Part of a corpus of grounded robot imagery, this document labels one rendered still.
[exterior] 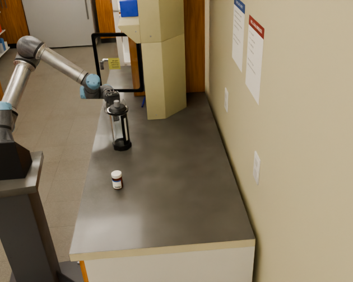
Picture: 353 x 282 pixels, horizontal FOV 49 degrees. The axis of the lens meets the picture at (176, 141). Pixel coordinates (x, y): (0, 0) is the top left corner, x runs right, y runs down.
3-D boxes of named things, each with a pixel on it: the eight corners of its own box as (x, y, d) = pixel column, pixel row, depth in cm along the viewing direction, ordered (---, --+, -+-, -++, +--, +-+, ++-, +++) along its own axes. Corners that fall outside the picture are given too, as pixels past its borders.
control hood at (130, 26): (141, 28, 236) (139, 11, 231) (140, 43, 208) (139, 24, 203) (122, 29, 236) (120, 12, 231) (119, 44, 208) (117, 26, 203)
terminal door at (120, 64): (144, 92, 256) (138, 32, 236) (99, 92, 259) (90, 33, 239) (144, 92, 257) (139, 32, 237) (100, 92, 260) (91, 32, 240)
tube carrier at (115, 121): (134, 147, 203) (130, 111, 192) (114, 151, 200) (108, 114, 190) (129, 137, 212) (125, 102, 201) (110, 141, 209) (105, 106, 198)
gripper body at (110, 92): (105, 96, 200) (102, 89, 210) (108, 111, 204) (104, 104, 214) (120, 93, 202) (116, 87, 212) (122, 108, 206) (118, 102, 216)
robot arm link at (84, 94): (80, 80, 211) (101, 80, 215) (79, 88, 221) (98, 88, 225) (81, 94, 209) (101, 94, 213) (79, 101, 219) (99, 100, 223)
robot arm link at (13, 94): (-17, 126, 189) (20, 34, 207) (-13, 134, 203) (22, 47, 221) (8, 134, 192) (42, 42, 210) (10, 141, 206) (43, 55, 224)
